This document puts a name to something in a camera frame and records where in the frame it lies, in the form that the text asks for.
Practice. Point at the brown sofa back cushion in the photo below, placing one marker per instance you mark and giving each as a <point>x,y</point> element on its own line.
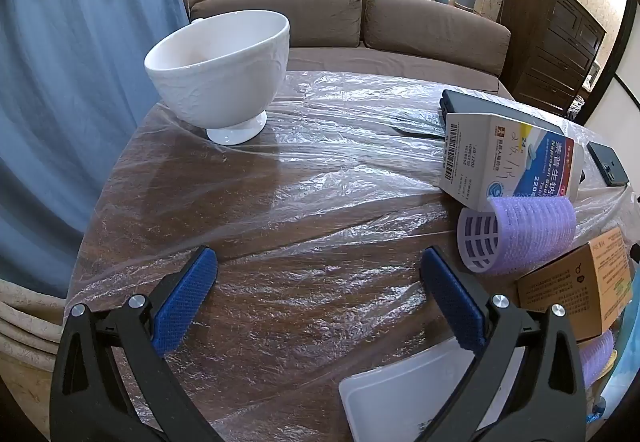
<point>275,17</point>
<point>430,30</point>

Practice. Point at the white medicine box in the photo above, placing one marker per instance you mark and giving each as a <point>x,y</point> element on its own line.
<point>500,157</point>

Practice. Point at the dark wooden dresser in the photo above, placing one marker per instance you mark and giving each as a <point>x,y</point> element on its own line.
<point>550,37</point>

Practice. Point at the white footed ceramic bowl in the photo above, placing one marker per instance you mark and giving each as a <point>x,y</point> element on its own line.
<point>215,82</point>

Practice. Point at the beige upholstered chair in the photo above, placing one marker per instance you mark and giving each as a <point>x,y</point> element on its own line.
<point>25,337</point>

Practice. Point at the black-framed sliding door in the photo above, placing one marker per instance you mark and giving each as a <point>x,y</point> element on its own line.
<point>612,47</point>

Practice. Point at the small dark phone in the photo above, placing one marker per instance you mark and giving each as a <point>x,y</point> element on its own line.
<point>607,162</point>

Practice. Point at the blue curtain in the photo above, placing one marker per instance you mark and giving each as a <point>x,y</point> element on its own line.
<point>75,97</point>

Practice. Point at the white plastic tray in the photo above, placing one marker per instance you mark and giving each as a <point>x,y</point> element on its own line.
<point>400,387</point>

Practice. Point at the black flat phone case box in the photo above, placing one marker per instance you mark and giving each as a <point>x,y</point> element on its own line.
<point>480,103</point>

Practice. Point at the brown sofa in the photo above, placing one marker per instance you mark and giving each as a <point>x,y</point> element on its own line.
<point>400,62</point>

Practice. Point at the brown cardboard box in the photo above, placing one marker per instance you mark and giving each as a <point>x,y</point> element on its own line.
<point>565,287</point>

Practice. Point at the purple hair roller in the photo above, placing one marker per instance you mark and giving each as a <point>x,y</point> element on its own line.
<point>525,222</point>
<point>595,357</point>

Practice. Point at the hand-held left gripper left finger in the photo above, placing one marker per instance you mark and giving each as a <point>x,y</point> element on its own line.
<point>185,302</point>

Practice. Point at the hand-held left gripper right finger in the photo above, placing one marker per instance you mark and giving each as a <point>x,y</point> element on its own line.
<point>452,302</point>

